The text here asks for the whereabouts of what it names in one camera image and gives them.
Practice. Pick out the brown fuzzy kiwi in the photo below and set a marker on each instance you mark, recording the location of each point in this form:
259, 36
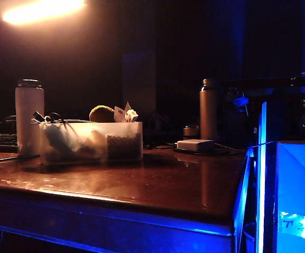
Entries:
102, 114

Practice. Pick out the translucent plastic storage box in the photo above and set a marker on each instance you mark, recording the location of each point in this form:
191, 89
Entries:
89, 142

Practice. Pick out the crumpled white paper slips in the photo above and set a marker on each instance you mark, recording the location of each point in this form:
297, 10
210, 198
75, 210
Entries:
127, 114

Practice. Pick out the small round metal cup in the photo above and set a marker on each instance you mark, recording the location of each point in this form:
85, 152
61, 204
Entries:
191, 131

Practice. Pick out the white power adapter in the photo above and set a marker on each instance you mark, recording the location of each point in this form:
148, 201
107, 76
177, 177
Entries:
194, 145

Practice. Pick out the dark upright background panel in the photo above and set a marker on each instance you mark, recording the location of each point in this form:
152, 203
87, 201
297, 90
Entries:
139, 79

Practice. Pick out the brown metal thermos bottle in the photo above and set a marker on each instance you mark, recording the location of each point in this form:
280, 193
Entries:
208, 116

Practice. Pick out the brown wooden desk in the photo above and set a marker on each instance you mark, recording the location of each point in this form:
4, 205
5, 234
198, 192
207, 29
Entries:
89, 189

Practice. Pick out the blue artificial flower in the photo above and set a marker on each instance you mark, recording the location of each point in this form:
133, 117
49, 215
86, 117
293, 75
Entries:
240, 101

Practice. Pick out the blue soft item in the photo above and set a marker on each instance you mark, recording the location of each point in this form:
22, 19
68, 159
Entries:
58, 138

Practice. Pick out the black scissors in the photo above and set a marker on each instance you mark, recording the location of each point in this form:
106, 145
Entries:
52, 117

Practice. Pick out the upright glowing thin panel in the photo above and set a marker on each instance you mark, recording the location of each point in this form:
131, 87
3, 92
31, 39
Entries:
262, 171

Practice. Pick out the white bottle with dark lid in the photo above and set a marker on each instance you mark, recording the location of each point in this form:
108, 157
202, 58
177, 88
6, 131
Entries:
28, 118

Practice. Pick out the black computer keyboard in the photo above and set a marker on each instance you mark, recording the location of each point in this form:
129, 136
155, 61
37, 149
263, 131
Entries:
0, 142

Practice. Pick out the white carton with label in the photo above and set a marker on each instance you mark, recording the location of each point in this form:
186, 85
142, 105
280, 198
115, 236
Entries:
299, 184

